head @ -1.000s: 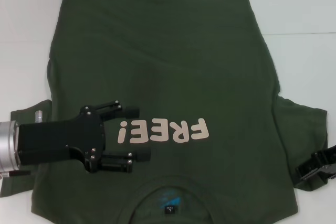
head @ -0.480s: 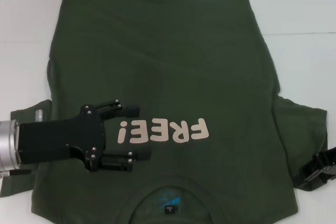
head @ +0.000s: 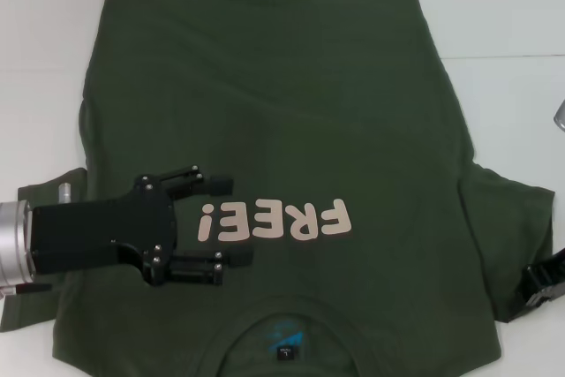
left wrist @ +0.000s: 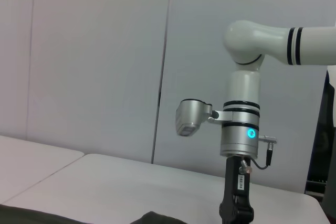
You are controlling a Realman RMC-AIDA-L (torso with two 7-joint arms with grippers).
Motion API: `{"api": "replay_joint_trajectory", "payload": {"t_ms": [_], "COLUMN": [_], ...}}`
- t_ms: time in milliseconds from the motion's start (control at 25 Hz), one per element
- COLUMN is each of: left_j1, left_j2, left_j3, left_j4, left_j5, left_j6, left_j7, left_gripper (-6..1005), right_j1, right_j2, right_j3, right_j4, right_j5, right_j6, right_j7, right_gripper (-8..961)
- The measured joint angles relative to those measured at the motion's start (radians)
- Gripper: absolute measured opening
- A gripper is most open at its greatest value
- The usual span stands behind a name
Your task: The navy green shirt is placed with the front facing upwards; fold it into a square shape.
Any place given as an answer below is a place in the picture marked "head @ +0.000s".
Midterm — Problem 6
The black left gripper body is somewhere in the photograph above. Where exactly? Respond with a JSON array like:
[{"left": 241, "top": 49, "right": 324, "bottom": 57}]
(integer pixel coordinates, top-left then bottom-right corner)
[{"left": 28, "top": 172, "right": 181, "bottom": 286}]

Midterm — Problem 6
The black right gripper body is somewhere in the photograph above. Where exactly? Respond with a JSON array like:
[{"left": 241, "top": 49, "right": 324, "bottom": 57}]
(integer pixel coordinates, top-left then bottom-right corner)
[{"left": 544, "top": 247, "right": 565, "bottom": 304}]

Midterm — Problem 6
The dark green FREE! t-shirt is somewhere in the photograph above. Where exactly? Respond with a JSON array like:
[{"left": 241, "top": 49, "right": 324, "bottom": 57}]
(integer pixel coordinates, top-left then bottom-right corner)
[{"left": 0, "top": 0, "right": 556, "bottom": 377}]

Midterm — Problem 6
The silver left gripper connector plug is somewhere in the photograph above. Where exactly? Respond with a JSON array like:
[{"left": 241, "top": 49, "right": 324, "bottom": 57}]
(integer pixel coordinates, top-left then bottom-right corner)
[{"left": 56, "top": 181, "right": 75, "bottom": 205}]

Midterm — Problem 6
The dark left gripper cable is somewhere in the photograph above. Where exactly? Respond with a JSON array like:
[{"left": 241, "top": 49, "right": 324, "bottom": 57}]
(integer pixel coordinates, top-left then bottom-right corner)
[{"left": 0, "top": 282, "right": 53, "bottom": 298}]

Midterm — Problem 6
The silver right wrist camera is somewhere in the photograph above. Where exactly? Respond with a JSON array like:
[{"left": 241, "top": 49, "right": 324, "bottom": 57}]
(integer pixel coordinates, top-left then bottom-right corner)
[{"left": 553, "top": 97, "right": 565, "bottom": 134}]

